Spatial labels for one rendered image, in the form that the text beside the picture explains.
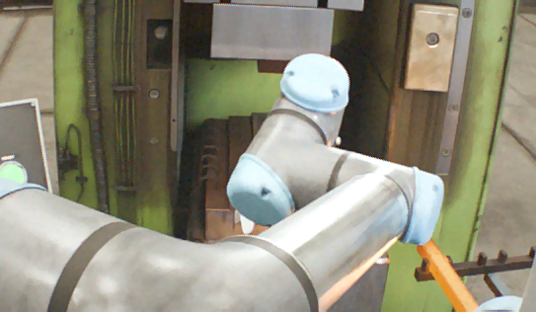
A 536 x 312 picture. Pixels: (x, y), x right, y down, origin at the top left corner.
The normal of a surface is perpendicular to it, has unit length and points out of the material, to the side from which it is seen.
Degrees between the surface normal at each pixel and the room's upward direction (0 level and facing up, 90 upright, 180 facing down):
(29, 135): 60
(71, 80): 90
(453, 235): 90
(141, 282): 29
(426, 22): 90
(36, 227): 17
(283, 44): 90
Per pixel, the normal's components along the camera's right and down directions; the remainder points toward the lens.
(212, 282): 0.48, -0.65
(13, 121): 0.44, -0.09
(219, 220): 0.05, 0.44
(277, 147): -0.14, -0.65
